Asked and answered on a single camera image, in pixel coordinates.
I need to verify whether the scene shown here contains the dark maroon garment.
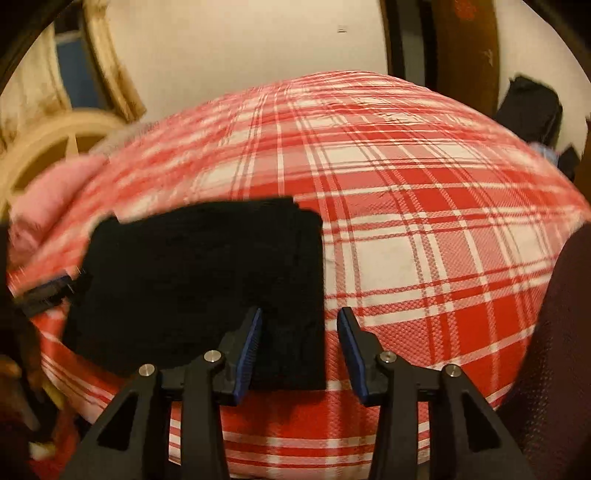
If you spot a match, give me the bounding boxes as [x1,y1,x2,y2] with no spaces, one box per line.
[505,228,591,480]

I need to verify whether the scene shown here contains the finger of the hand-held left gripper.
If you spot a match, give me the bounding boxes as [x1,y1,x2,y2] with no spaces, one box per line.
[14,274,86,317]

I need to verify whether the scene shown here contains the red plaid bed sheet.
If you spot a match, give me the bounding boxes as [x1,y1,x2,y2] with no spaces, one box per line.
[7,69,591,480]

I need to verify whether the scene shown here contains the red cloth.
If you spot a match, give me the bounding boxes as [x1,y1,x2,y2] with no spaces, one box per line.
[28,406,88,480]

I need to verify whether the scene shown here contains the brown wooden door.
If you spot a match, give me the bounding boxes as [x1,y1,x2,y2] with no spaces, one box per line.
[381,0,502,118]

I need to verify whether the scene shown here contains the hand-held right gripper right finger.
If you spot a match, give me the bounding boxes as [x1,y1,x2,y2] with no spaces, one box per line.
[336,307,536,480]

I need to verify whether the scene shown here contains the cream wooden headboard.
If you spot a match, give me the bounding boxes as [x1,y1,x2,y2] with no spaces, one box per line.
[0,111,130,208]

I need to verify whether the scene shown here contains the dark clothes pile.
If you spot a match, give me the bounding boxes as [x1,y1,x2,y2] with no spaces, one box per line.
[496,76,564,146]

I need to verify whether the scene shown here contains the pink folded blanket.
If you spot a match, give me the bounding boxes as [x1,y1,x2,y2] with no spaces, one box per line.
[7,154,109,268]

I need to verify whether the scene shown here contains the black pants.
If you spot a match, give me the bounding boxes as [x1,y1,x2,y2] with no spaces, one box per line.
[62,196,328,392]

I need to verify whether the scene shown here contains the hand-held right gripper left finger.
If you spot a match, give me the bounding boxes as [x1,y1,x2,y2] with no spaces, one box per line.
[59,306,265,480]

